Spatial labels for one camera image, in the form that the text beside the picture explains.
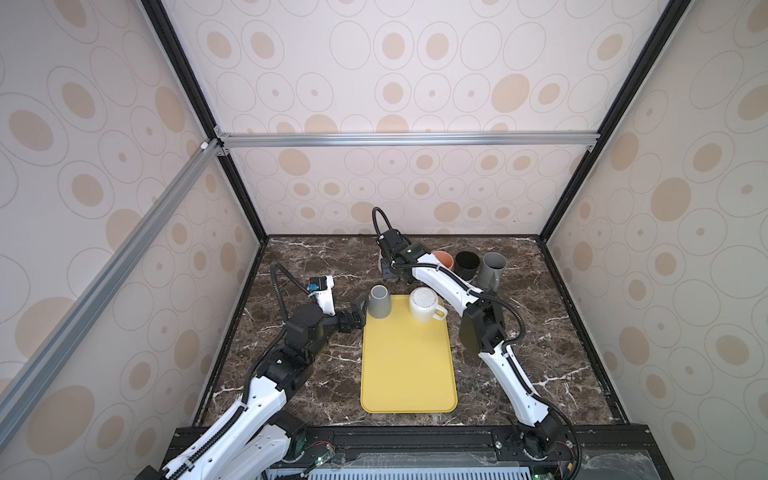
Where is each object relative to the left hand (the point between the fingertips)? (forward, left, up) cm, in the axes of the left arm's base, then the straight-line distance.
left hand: (360, 294), depth 74 cm
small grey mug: (+8, -4, -16) cm, 18 cm away
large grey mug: (+22, -41, -15) cm, 49 cm away
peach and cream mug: (+25, -26, -17) cm, 40 cm away
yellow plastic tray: (-10, -12, -23) cm, 28 cm away
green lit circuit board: (-31, +7, -21) cm, 38 cm away
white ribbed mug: (+6, -17, -16) cm, 24 cm away
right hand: (+22, -8, -17) cm, 29 cm away
